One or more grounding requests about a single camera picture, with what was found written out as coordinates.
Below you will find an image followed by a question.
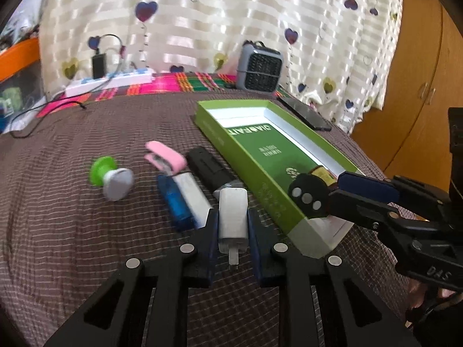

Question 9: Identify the person's right hand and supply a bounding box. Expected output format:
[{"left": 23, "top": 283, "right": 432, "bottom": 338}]
[{"left": 407, "top": 280, "right": 463, "bottom": 328}]

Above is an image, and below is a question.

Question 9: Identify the green and white cardboard box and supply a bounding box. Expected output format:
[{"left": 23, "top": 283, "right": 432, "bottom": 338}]
[{"left": 195, "top": 100, "right": 364, "bottom": 259}]

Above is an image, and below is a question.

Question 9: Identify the green and white spool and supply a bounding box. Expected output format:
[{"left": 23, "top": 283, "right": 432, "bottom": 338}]
[{"left": 90, "top": 156, "right": 134, "bottom": 201}]

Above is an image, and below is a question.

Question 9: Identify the heart print curtain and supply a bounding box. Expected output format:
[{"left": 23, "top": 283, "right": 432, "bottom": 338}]
[{"left": 38, "top": 0, "right": 404, "bottom": 134}]

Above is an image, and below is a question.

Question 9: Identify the black rectangular device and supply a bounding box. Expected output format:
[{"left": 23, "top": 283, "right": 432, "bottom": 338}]
[{"left": 185, "top": 147, "right": 237, "bottom": 193}]

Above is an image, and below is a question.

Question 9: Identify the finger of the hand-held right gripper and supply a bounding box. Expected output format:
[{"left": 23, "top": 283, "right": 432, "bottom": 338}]
[
  {"left": 338, "top": 171, "right": 451, "bottom": 221},
  {"left": 288, "top": 174, "right": 416, "bottom": 246}
]

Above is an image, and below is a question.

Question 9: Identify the black charging cable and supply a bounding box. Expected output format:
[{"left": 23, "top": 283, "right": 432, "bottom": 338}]
[{"left": 9, "top": 34, "right": 125, "bottom": 140}]

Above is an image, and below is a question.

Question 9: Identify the clear bin with orange lid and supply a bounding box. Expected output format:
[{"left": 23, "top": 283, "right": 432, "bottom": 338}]
[{"left": 0, "top": 37, "right": 46, "bottom": 134}]

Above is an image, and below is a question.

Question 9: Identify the black smartphone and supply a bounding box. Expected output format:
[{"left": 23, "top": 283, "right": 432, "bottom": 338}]
[{"left": 277, "top": 95, "right": 332, "bottom": 132}]

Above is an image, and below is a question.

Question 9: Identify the black power adapter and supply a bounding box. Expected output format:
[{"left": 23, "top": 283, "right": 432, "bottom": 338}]
[{"left": 91, "top": 53, "right": 106, "bottom": 79}]

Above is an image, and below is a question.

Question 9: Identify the pink stapler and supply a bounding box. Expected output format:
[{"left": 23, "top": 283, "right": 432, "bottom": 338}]
[{"left": 145, "top": 142, "right": 187, "bottom": 174}]

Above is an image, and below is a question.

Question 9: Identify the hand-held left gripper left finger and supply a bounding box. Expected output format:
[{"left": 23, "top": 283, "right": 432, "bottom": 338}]
[{"left": 43, "top": 210, "right": 221, "bottom": 347}]

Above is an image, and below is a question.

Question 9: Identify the grey desktop fan heater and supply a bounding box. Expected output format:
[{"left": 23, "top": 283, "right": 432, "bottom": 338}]
[{"left": 236, "top": 40, "right": 283, "bottom": 94}]

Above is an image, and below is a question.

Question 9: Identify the white rectangular case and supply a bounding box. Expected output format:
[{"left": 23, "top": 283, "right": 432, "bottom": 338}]
[{"left": 173, "top": 172, "right": 215, "bottom": 229}]

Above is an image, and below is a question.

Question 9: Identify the white charger plug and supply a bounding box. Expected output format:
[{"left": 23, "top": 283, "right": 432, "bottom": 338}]
[{"left": 217, "top": 187, "right": 250, "bottom": 271}]

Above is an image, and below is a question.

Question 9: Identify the pink and green plaid cloth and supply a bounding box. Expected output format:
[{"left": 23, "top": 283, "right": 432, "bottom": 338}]
[{"left": 38, "top": 72, "right": 290, "bottom": 118}]

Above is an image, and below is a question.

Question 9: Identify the brown checked blanket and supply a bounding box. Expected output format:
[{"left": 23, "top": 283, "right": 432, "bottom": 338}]
[{"left": 0, "top": 90, "right": 416, "bottom": 347}]

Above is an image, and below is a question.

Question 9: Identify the wooden cabinet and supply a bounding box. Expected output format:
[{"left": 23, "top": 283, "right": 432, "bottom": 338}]
[{"left": 352, "top": 0, "right": 463, "bottom": 174}]

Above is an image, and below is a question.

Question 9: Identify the white power strip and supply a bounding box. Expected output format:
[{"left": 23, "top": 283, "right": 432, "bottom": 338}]
[{"left": 65, "top": 69, "right": 153, "bottom": 97}]

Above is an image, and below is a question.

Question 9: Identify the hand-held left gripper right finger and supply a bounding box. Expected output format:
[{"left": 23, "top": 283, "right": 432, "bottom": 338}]
[{"left": 247, "top": 210, "right": 422, "bottom": 347}]

